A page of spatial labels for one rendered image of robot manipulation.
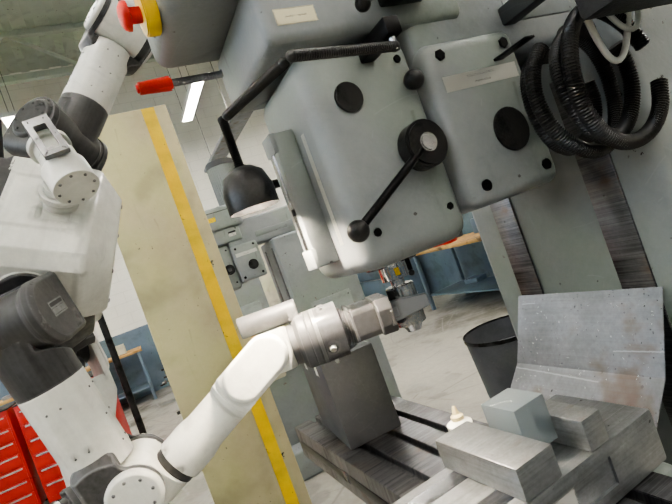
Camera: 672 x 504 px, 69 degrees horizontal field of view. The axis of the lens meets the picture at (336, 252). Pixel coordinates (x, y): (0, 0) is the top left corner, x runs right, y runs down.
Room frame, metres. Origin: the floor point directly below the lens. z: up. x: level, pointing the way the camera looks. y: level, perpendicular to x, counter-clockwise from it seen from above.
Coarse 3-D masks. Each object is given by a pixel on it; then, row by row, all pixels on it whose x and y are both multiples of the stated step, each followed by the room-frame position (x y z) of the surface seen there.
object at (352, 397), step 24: (360, 360) 1.01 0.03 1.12; (312, 384) 1.14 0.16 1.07; (336, 384) 0.99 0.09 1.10; (360, 384) 1.00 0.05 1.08; (384, 384) 1.02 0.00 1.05; (336, 408) 0.99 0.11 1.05; (360, 408) 1.00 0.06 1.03; (384, 408) 1.01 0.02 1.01; (336, 432) 1.07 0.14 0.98; (360, 432) 0.99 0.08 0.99; (384, 432) 1.01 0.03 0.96
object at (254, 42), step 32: (256, 0) 0.63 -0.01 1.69; (288, 0) 0.64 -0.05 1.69; (320, 0) 0.66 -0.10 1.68; (352, 0) 0.68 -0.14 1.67; (448, 0) 0.75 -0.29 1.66; (256, 32) 0.65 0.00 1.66; (288, 32) 0.64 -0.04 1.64; (320, 32) 0.66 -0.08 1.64; (352, 32) 0.68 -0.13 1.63; (224, 64) 0.80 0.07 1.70; (256, 64) 0.69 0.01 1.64; (256, 96) 0.78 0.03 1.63
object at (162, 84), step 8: (216, 72) 0.82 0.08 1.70; (152, 80) 0.77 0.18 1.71; (160, 80) 0.77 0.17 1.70; (168, 80) 0.78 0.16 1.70; (176, 80) 0.79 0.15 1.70; (184, 80) 0.79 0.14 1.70; (192, 80) 0.80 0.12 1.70; (200, 80) 0.81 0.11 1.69; (136, 88) 0.77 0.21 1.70; (144, 88) 0.76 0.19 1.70; (152, 88) 0.77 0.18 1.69; (160, 88) 0.78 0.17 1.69; (168, 88) 0.78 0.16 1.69
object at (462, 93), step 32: (416, 64) 0.73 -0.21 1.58; (448, 64) 0.73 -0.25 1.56; (480, 64) 0.76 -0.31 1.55; (512, 64) 0.78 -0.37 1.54; (448, 96) 0.72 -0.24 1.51; (480, 96) 0.75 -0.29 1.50; (512, 96) 0.77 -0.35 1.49; (448, 128) 0.72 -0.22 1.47; (480, 128) 0.74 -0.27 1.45; (512, 128) 0.76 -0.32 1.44; (448, 160) 0.74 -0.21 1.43; (480, 160) 0.73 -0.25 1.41; (512, 160) 0.75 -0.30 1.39; (544, 160) 0.77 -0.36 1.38; (480, 192) 0.72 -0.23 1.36; (512, 192) 0.75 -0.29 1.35
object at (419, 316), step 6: (414, 288) 0.77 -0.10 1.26; (396, 294) 0.76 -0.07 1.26; (402, 294) 0.76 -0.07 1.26; (408, 294) 0.76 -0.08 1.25; (414, 294) 0.77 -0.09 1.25; (390, 300) 0.78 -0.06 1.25; (420, 312) 0.77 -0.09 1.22; (408, 318) 0.76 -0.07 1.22; (414, 318) 0.76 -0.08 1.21; (420, 318) 0.76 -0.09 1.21; (402, 324) 0.77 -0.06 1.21; (408, 324) 0.76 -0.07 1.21; (414, 324) 0.76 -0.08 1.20
